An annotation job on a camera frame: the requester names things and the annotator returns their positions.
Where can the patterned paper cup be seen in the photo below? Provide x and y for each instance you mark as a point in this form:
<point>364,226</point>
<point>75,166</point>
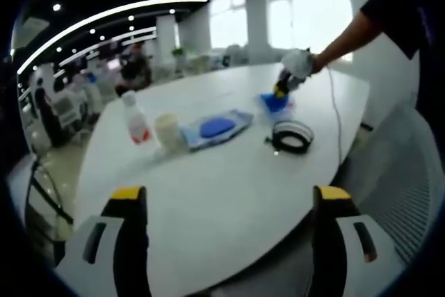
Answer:
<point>167,131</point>

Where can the bright office window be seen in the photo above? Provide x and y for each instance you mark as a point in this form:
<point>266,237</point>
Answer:
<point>306,8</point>

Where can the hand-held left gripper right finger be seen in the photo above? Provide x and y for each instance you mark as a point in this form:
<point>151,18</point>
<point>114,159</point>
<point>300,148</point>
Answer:
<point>327,241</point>

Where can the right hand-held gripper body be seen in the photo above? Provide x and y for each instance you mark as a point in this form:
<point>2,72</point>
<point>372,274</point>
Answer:
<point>297,62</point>

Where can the grey mesh office chair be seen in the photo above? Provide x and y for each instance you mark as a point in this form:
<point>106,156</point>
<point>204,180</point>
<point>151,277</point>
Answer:
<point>400,178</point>

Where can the white office chair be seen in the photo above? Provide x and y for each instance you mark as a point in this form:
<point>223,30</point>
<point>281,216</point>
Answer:
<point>69,109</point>

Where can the curved ceiling light strip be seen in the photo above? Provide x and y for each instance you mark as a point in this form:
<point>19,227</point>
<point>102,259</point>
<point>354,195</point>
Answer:
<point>111,12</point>

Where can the clear plastic bottle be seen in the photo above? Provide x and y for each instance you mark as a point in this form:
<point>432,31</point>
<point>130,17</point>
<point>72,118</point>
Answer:
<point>139,126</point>

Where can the green potted plant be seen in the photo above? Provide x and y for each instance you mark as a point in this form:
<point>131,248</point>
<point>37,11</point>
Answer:
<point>178,52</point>

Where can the wet wipes pack blue lid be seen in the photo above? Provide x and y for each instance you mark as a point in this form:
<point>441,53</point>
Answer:
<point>213,126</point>

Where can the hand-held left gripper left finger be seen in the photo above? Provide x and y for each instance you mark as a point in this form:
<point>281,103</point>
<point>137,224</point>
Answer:
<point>132,241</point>

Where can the white table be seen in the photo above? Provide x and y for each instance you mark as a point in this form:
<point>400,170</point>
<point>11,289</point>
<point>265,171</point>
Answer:
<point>226,189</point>

